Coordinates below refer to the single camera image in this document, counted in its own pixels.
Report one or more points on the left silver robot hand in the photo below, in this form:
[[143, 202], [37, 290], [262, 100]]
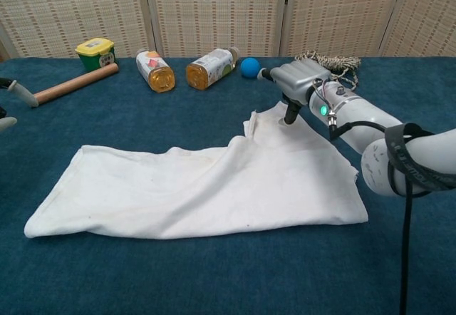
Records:
[[21, 94]]

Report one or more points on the green container with yellow lid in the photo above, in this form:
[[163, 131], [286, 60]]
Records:
[[94, 49]]

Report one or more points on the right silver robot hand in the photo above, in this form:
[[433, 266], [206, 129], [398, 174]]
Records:
[[295, 80]]

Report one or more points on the wooden rolling pin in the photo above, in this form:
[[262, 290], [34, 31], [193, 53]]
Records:
[[78, 82]]

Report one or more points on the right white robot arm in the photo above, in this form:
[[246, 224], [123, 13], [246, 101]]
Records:
[[356, 115]]

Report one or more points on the woven bamboo screen panel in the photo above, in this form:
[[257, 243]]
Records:
[[217, 12], [427, 15], [71, 12], [342, 12]]

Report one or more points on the tea bottle with white-green label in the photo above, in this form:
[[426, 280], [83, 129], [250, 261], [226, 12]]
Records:
[[210, 67]]

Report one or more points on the white T-shirt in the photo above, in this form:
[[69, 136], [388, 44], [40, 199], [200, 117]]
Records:
[[178, 194]]

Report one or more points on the dark blue table cloth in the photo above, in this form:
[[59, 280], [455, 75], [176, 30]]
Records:
[[178, 276]]

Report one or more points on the blue ball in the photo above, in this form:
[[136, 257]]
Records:
[[250, 68]]

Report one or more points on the tea bottle with orange label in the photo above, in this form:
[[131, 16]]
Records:
[[156, 69]]

